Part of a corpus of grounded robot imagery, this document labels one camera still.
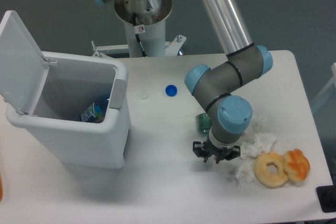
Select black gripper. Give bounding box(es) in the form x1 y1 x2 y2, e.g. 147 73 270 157
192 140 240 164

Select clear plastic bottle green label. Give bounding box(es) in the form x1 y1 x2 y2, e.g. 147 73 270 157
195 113 212 136

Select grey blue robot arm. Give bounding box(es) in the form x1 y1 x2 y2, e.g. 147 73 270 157
94 0 273 162

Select blue bottle cap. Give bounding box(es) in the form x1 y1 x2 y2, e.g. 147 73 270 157
165 84 177 97

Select white bottle cap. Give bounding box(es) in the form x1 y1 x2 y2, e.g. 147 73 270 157
139 91 149 100

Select small crumpled white tissue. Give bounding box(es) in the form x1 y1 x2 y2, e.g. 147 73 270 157
233 161 255 187

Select large crumpled white tissue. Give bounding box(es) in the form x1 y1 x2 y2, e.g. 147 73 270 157
238 112 279 160

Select orange glazed bun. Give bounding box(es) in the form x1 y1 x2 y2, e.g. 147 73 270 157
283 148 310 183

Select black device at edge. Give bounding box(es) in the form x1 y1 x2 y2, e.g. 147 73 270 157
316 185 335 213

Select blue packaging in bin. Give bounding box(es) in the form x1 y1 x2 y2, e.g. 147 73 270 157
77 94 110 123

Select white trash bin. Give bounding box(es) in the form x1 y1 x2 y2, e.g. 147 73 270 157
6 52 130 169

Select white trash bin lid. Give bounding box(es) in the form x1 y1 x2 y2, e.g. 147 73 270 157
1 10 57 114

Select orange object at left edge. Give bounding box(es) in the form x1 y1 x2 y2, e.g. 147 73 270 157
0 175 3 201

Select ring donut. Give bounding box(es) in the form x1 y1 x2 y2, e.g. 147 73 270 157
254 152 288 188

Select white frame at right edge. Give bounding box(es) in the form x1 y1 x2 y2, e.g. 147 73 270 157
311 62 335 114

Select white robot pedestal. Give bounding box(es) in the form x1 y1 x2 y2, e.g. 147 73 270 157
91 0 187 58

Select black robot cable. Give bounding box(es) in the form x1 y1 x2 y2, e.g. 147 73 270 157
132 13 148 57

